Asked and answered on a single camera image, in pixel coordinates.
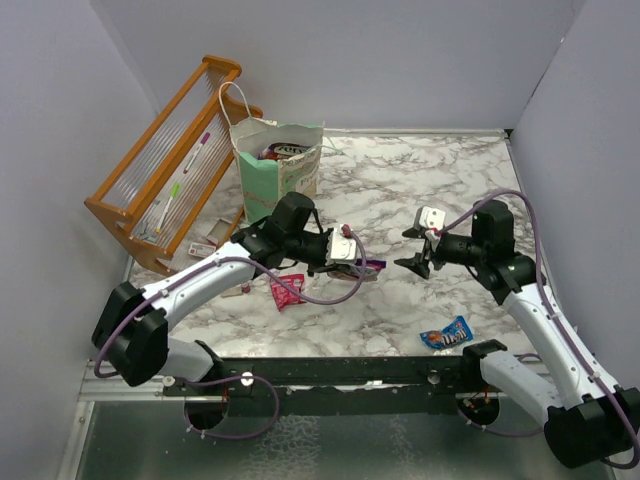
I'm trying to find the purple Fox's candy bag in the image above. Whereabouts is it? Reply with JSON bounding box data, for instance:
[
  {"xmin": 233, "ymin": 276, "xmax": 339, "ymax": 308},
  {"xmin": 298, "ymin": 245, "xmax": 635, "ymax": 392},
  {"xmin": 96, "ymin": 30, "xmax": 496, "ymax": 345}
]
[
  {"xmin": 327, "ymin": 259, "xmax": 387, "ymax": 282},
  {"xmin": 257, "ymin": 142, "xmax": 310, "ymax": 161}
]

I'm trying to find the pink red snack packet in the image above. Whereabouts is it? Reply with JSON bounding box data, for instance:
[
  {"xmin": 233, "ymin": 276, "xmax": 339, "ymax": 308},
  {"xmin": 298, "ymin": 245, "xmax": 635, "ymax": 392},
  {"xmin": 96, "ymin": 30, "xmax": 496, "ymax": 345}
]
[{"xmin": 270, "ymin": 273, "xmax": 305, "ymax": 312}]

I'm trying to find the blue M&M's packet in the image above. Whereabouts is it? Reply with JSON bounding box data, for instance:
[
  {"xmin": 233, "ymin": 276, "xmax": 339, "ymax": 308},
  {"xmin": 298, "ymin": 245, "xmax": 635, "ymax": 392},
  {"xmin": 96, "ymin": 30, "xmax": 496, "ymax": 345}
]
[{"xmin": 419, "ymin": 316, "xmax": 474, "ymax": 350}]

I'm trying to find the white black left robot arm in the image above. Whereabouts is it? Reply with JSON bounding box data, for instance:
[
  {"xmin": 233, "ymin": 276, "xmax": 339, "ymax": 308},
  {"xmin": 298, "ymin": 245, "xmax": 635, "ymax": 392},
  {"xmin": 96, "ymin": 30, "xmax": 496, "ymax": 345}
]
[{"xmin": 91, "ymin": 192, "xmax": 366, "ymax": 395}]

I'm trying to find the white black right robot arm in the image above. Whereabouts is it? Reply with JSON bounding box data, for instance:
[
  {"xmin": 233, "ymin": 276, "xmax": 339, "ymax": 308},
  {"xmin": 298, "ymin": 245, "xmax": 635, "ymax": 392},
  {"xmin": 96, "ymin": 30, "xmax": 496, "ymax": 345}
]
[{"xmin": 396, "ymin": 194, "xmax": 639, "ymax": 470}]

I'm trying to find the green paper gift bag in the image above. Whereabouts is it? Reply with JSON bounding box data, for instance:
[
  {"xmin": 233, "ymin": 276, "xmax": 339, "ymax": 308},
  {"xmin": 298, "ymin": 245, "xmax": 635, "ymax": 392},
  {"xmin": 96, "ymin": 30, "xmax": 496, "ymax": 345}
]
[{"xmin": 217, "ymin": 91, "xmax": 340, "ymax": 223}]

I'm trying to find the small beige eraser block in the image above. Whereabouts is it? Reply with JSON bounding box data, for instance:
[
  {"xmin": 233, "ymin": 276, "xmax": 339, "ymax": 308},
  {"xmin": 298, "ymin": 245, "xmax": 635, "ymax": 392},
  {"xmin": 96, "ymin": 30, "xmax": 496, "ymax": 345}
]
[{"xmin": 220, "ymin": 286, "xmax": 243, "ymax": 298}]

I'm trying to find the open cardboard box sleeve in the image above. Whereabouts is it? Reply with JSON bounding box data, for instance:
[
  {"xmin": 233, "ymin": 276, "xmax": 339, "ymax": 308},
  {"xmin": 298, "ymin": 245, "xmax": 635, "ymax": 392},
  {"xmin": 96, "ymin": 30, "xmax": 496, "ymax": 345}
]
[{"xmin": 205, "ymin": 219, "xmax": 232, "ymax": 245}]

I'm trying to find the red white small card box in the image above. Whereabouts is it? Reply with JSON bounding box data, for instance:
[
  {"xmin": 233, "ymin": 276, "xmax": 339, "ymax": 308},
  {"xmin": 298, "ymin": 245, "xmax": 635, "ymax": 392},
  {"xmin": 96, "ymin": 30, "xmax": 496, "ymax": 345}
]
[{"xmin": 187, "ymin": 242, "xmax": 216, "ymax": 258}]

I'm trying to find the green white marker pen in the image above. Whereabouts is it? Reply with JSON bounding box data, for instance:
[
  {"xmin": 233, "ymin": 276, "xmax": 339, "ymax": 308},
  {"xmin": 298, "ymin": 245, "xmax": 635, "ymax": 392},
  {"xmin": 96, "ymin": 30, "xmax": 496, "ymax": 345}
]
[{"xmin": 155, "ymin": 183, "xmax": 180, "ymax": 234}]

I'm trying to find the wooden rack with clear slats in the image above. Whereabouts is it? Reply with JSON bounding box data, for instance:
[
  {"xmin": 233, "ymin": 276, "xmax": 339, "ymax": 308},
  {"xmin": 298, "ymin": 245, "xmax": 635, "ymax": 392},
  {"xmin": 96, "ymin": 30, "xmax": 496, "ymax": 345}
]
[{"xmin": 85, "ymin": 55, "xmax": 242, "ymax": 276}]

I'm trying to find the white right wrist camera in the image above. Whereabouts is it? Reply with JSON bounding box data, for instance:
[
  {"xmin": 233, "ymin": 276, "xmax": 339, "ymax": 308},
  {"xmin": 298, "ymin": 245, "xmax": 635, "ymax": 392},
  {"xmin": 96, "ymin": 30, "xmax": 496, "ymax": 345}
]
[{"xmin": 414, "ymin": 206, "xmax": 446, "ymax": 240}]

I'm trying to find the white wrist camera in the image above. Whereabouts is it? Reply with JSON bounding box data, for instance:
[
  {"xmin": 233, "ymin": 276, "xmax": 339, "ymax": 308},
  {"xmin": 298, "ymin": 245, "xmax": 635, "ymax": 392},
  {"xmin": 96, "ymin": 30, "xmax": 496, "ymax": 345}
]
[
  {"xmin": 326, "ymin": 224, "xmax": 358, "ymax": 266},
  {"xmin": 414, "ymin": 206, "xmax": 446, "ymax": 240}
]

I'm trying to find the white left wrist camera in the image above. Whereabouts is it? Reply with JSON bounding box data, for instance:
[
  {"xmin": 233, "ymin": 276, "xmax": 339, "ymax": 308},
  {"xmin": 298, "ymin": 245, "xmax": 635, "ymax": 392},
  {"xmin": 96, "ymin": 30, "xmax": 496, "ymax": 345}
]
[{"xmin": 326, "ymin": 224, "xmax": 358, "ymax": 266}]

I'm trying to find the black front mounting rail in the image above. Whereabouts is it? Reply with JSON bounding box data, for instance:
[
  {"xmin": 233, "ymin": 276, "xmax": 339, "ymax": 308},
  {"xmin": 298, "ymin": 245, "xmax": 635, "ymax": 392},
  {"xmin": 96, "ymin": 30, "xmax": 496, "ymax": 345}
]
[{"xmin": 163, "ymin": 347, "xmax": 496, "ymax": 418}]

